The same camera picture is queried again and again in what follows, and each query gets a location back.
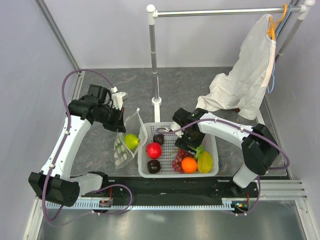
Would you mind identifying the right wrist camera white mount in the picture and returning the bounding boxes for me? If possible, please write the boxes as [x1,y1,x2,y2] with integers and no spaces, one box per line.
[156,127,172,135]

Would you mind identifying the white cloth garment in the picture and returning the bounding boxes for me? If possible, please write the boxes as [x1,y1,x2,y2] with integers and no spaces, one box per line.
[196,14,276,120]

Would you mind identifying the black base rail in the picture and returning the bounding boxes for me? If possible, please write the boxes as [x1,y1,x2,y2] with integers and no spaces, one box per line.
[71,174,271,201]

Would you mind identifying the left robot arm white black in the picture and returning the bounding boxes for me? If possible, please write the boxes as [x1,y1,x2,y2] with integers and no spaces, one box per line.
[28,84,128,207]

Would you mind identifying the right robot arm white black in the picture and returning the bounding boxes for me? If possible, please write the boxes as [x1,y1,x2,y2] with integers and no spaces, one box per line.
[171,108,280,197]

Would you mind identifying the clear zip top bag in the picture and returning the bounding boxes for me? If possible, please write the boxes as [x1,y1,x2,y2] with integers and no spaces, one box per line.
[113,108,148,170]

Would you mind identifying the white slotted cable duct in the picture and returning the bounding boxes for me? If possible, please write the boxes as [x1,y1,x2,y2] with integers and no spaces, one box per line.
[46,197,253,210]

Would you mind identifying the light green pear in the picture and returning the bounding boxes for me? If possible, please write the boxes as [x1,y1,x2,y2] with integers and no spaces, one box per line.
[124,133,140,150]

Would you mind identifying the big red apple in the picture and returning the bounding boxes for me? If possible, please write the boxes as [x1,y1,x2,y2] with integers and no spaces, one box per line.
[146,142,162,159]

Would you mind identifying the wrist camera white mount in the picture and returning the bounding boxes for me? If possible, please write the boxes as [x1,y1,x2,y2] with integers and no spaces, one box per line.
[110,86,128,110]
[156,127,172,135]

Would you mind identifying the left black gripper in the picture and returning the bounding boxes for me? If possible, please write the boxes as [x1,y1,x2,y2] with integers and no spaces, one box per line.
[94,104,126,133]

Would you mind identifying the purple grape bunch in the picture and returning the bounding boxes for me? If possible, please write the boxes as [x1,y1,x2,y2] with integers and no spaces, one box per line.
[172,148,193,174]

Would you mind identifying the yellow starfruit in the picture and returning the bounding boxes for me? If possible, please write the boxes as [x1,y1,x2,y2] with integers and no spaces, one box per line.
[197,151,214,174]

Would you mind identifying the green lettuce toy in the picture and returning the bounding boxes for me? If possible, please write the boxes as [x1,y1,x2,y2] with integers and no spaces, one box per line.
[189,145,205,160]

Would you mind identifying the orange clothes hanger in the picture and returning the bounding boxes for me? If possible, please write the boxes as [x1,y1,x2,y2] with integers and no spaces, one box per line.
[267,3,289,41]

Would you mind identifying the metal clothes rack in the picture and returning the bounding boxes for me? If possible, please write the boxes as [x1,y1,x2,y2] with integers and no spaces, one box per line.
[146,0,316,123]

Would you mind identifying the dark mangosteen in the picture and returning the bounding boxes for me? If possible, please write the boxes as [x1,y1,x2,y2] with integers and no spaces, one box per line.
[147,159,161,174]
[152,134,165,146]

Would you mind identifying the blue cord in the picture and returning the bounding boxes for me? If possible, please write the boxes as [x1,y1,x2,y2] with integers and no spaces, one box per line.
[266,3,294,94]

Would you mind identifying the orange fruit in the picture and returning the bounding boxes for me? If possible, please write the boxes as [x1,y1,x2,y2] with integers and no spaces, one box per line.
[181,157,198,174]

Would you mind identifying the white plastic mesh basket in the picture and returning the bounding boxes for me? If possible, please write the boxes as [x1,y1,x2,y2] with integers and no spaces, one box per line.
[137,122,219,178]

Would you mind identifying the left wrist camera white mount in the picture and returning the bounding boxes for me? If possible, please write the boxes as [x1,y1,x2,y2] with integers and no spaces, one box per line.
[110,86,128,110]

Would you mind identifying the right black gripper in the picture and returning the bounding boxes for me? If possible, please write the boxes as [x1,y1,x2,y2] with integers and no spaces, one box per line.
[174,128,206,157]

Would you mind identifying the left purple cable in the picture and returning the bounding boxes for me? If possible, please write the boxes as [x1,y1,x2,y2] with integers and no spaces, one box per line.
[41,68,118,227]

